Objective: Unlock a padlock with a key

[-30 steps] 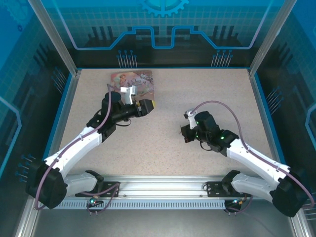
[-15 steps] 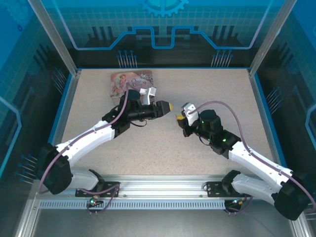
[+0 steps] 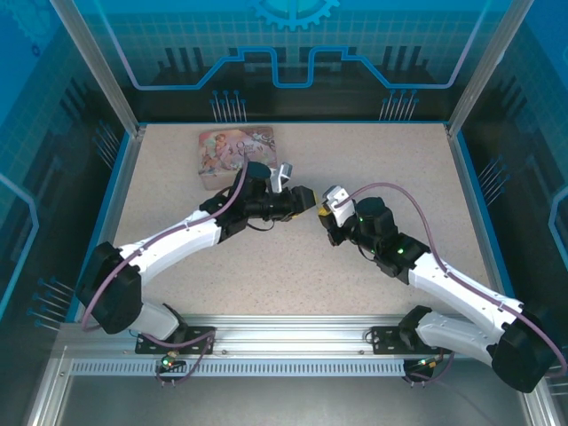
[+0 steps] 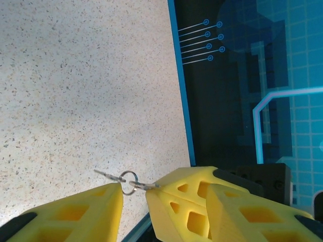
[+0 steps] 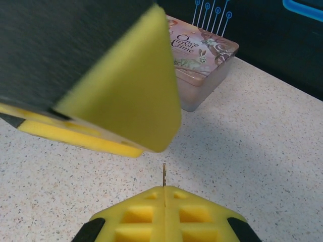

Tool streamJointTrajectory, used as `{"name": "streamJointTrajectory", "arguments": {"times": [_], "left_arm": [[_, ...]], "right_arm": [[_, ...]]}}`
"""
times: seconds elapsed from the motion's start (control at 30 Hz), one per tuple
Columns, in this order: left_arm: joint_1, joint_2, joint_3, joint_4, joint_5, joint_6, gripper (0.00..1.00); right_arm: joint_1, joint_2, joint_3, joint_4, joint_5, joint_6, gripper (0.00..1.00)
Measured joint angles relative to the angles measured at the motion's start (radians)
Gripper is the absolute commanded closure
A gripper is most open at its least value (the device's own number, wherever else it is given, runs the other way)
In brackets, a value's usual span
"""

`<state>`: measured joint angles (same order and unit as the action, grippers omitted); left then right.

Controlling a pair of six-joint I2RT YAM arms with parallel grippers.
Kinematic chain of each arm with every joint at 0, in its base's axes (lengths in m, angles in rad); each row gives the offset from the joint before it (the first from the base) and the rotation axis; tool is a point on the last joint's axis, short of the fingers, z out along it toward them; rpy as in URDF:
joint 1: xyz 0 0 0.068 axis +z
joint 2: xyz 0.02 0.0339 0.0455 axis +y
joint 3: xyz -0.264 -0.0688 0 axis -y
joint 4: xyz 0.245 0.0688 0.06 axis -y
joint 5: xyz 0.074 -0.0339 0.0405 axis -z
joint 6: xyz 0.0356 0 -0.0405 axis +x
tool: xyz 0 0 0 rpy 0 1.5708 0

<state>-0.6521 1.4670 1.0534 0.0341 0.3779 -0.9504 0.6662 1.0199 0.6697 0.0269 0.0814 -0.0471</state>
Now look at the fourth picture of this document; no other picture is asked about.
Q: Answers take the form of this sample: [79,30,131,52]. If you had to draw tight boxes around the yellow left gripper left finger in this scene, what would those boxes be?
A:
[0,183,124,242]

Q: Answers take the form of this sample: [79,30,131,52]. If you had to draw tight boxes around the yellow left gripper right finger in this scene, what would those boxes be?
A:
[206,183,323,242]

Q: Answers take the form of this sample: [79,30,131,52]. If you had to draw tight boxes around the silver key ring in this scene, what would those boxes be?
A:
[120,170,139,196]

